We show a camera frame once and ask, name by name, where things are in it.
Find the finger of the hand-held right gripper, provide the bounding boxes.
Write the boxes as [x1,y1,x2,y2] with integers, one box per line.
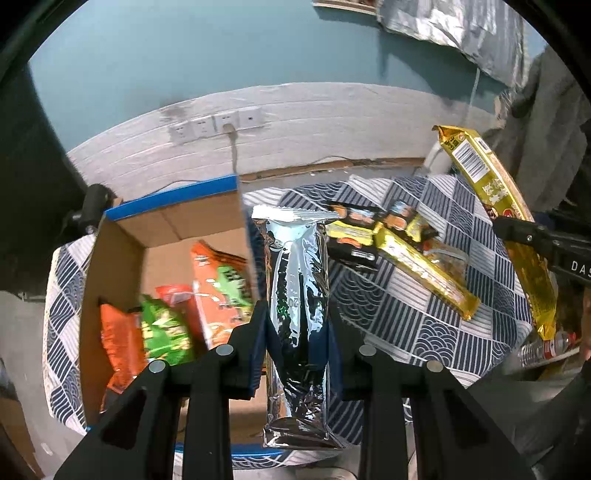
[492,216,555,267]

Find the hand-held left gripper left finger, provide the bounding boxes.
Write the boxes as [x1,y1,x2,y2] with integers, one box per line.
[54,300,269,480]

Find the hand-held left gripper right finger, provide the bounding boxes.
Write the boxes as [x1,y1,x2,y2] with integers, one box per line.
[324,316,536,480]

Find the large orange snack packet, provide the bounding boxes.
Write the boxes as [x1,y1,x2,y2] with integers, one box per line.
[190,240,259,352]

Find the long gold snack packet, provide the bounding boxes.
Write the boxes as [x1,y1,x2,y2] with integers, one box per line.
[374,224,481,321]
[431,124,559,342]

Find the silver foil snack packet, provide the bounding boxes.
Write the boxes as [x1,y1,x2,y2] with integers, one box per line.
[250,205,345,450]

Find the green snack packet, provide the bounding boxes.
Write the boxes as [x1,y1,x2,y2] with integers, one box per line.
[139,295,197,365]

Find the red snack packet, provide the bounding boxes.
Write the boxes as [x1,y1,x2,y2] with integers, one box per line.
[154,284,195,308]

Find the blue cardboard box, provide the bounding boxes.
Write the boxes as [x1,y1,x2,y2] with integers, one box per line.
[79,174,301,469]

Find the navy white patterned tablecloth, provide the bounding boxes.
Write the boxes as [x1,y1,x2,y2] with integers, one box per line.
[42,174,539,469]

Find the clear bottle red label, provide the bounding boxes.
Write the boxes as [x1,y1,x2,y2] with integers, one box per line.
[517,330,578,370]

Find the grey cloth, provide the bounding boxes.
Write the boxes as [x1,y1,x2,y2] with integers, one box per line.
[496,46,591,213]

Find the black yellow snack packet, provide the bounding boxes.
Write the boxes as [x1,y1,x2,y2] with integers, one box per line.
[325,203,384,273]
[381,199,439,252]

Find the silver foil curtain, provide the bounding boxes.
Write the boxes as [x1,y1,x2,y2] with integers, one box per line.
[376,0,529,88]

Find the dark hanging cloth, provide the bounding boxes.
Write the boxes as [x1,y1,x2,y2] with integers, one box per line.
[0,69,93,296]

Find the wooden window sill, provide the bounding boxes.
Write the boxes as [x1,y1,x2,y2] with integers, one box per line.
[311,0,384,14]

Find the white cord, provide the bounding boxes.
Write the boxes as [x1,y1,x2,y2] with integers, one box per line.
[464,69,481,121]

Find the grey power cable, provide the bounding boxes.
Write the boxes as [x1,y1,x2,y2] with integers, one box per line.
[224,124,241,179]

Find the white wall socket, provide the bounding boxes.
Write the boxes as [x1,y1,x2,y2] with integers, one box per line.
[215,111,240,135]
[193,115,217,140]
[168,121,195,144]
[238,106,265,129]

